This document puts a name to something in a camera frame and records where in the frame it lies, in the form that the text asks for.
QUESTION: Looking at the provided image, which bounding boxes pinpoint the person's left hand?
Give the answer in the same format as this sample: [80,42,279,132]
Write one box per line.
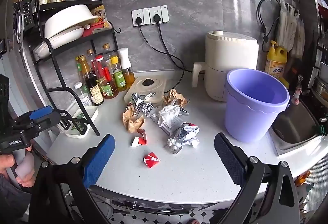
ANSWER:
[0,155,36,189]

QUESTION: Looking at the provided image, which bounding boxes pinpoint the aluminium foil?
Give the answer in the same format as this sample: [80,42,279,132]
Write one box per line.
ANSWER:
[129,93,155,117]

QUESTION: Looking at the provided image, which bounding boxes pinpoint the white wall socket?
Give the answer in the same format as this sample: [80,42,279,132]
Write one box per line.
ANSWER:
[149,5,170,25]
[131,8,150,27]

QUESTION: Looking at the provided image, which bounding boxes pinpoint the green label yellow cap bottle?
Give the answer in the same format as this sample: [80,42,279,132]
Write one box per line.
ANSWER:
[111,56,128,92]

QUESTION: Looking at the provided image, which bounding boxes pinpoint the white air fryer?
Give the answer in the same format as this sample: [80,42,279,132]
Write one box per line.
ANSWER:
[192,30,260,102]

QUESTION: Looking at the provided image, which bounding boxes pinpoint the purple plastic bucket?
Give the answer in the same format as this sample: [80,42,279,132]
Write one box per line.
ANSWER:
[224,68,290,143]

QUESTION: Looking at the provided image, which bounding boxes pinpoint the faucet with pink filter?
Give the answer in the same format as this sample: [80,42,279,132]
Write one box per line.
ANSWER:
[295,75,304,106]

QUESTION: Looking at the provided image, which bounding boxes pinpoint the white shallow dish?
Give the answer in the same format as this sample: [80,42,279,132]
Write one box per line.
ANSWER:
[33,42,52,59]

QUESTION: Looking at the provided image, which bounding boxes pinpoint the black power cable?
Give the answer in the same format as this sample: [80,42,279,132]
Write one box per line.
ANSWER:
[135,17,185,92]
[153,14,193,73]

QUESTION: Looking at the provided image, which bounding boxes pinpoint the person's left forearm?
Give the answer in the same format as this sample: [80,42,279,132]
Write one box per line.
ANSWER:
[0,174,32,217]

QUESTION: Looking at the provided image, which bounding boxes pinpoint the white plate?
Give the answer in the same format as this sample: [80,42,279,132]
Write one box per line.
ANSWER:
[47,26,85,43]

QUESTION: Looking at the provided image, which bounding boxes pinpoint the beige induction cooker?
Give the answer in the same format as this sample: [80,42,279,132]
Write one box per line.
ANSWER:
[124,76,167,104]

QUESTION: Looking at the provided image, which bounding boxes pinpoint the red white carton piece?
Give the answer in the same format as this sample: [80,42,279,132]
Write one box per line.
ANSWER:
[131,130,148,148]
[143,152,161,168]

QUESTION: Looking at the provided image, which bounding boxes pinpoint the black metal shelf rack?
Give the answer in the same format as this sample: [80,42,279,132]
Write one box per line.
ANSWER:
[13,0,121,137]

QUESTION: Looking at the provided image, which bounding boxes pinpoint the yellow detergent bottle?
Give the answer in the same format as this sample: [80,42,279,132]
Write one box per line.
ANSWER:
[264,40,288,79]

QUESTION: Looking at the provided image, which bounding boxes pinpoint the black dish rack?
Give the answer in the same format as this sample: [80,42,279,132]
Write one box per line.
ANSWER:
[309,0,328,127]

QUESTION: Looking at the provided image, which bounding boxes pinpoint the hanging black cable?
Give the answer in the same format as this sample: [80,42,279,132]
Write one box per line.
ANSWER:
[257,0,281,53]

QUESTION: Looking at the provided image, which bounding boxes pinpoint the stacked steel pots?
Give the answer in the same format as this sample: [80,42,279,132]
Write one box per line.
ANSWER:
[311,77,328,101]

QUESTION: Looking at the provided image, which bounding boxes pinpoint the yellow snack packet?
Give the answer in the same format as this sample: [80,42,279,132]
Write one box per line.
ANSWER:
[91,6,113,28]

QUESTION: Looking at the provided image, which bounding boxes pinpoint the red label oil bottle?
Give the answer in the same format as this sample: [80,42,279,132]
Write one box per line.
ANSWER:
[92,55,120,99]

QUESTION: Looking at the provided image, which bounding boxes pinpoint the brown paper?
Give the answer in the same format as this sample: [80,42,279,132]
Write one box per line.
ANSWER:
[122,105,145,133]
[163,89,189,108]

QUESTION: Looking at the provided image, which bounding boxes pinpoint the black perforated utensil holder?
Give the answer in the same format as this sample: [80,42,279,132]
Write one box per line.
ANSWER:
[19,0,35,31]

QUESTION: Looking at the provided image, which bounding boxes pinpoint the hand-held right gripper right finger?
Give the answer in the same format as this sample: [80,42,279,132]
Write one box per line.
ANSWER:
[214,133,301,224]

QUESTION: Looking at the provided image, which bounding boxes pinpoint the grey white packet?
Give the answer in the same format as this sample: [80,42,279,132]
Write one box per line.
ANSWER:
[151,116,185,137]

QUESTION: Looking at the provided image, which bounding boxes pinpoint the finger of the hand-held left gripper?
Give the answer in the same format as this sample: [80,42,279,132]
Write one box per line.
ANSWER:
[15,111,62,139]
[10,107,53,125]

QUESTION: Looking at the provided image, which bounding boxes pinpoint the steel kitchen sink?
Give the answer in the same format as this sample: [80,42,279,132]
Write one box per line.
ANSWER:
[269,98,323,156]

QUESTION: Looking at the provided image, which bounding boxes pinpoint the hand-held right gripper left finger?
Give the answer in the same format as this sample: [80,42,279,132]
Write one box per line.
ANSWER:
[28,134,116,224]

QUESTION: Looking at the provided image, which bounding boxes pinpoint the orange toy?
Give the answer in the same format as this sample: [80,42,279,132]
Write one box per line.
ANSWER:
[295,171,312,186]

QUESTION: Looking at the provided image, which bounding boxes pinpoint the white paper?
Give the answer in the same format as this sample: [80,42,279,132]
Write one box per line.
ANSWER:
[157,105,189,127]

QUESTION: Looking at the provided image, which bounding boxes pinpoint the blue white wrapper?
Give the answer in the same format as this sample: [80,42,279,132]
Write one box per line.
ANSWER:
[177,123,200,149]

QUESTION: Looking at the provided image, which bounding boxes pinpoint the small white cap bottle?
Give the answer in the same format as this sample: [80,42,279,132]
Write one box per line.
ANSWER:
[74,82,93,107]

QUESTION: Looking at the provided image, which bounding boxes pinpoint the red plastic box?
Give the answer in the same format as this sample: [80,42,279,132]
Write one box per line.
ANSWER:
[82,21,106,37]

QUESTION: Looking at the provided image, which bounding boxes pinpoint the hanging clear plastic bag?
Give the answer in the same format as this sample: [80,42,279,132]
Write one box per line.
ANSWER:
[278,0,299,51]
[292,16,306,56]

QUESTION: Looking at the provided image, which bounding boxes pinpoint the white rectangular dish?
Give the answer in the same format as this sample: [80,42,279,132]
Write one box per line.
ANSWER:
[58,105,99,139]

